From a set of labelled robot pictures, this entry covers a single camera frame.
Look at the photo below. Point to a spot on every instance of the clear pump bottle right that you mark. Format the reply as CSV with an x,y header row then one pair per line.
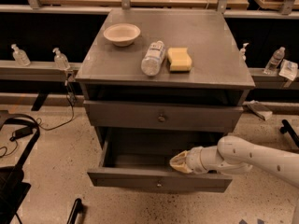
x,y
243,51

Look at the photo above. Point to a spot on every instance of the upright clear water bottle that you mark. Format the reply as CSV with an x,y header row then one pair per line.
x,y
274,61

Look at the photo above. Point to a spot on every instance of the black power adapter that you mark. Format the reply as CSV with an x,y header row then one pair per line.
x,y
22,132

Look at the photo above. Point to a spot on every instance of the clear pump bottle far left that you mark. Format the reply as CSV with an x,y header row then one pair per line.
x,y
20,56

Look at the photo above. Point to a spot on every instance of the black chair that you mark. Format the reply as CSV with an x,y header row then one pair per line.
x,y
12,188

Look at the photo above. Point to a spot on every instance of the grey drawer cabinet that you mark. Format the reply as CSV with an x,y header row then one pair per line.
x,y
219,76

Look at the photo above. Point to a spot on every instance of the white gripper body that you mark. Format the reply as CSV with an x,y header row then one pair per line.
x,y
195,160

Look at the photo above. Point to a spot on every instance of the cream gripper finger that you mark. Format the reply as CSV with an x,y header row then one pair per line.
x,y
179,159
182,168

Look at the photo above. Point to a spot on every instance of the grey top drawer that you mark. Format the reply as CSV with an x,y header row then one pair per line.
x,y
203,118

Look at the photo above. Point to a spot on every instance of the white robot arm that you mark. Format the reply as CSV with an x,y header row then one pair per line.
x,y
235,156

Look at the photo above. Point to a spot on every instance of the black caster base right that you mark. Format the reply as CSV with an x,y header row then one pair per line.
x,y
287,128

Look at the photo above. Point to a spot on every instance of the black bar on floor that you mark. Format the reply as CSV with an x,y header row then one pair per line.
x,y
76,209

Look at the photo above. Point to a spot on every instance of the clear plastic water bottle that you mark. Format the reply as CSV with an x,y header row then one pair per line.
x,y
151,64

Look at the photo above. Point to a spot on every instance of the yellow sponge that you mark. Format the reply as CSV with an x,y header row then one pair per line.
x,y
180,60

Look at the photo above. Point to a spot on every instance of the clear plastic packet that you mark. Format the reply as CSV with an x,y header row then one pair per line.
x,y
288,70

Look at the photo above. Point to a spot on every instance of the grey drawer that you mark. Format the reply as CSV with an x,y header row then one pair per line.
x,y
203,118
141,161

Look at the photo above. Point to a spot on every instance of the white paper bowl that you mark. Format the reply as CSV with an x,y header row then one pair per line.
x,y
122,34

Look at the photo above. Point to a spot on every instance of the clear pump bottle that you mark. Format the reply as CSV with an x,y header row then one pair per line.
x,y
243,51
60,60
20,56

